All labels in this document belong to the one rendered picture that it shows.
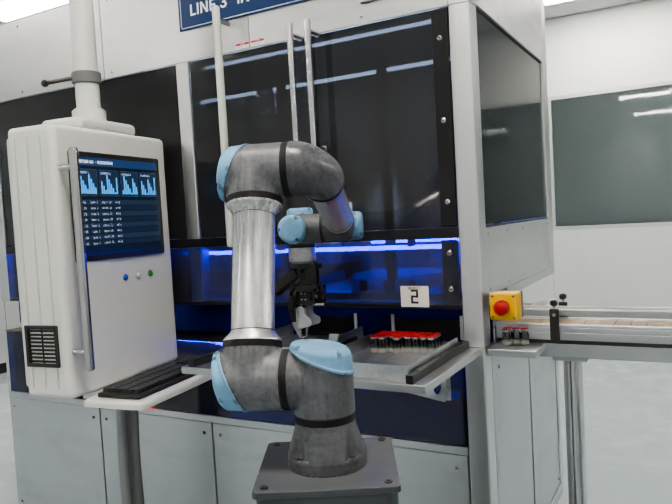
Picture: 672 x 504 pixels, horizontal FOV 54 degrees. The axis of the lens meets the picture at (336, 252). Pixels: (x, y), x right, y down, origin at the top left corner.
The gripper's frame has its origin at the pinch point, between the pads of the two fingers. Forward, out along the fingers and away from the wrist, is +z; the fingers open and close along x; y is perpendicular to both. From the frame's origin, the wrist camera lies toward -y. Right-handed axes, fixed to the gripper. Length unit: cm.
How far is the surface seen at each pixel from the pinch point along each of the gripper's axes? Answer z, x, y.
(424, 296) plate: -8.7, 15.2, 32.0
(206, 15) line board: -100, 15, -38
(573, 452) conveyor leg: 36, 30, 68
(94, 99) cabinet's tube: -72, -15, -59
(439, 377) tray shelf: 5.7, -15.9, 47.0
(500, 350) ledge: 6, 15, 53
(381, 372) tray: 3.8, -22.3, 35.5
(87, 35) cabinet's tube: -90, -16, -59
